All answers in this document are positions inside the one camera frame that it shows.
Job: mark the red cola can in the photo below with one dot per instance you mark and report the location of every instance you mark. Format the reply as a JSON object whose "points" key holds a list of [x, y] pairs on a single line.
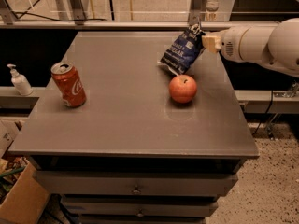
{"points": [[67, 79]]}

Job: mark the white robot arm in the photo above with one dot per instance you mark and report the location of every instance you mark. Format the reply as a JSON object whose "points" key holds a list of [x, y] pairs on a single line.
{"points": [[274, 47]]}

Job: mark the white pump bottle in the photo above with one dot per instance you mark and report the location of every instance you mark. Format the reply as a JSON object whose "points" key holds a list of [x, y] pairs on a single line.
{"points": [[19, 81]]}

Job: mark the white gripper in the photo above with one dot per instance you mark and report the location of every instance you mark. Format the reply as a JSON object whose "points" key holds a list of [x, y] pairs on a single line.
{"points": [[229, 45]]}

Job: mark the blue chip bag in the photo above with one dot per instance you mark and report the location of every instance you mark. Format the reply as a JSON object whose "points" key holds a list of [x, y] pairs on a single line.
{"points": [[183, 52]]}

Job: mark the red apple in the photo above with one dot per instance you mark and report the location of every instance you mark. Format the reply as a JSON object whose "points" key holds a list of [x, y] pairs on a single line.
{"points": [[182, 88]]}

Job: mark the grey drawer cabinet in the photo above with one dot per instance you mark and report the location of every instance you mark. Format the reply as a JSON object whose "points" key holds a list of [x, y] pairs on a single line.
{"points": [[129, 123]]}

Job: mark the grey drawer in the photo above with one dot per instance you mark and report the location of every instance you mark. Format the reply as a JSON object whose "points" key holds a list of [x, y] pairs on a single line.
{"points": [[133, 184], [140, 207]]}

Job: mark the cardboard box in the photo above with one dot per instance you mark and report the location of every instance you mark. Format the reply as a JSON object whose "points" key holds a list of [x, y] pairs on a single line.
{"points": [[26, 200]]}

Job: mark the grey top drawer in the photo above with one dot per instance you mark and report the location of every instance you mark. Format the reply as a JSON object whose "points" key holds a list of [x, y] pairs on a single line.
{"points": [[133, 184]]}

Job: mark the grey metal railing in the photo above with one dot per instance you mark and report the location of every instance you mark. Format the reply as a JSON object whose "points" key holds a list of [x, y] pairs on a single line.
{"points": [[142, 14]]}

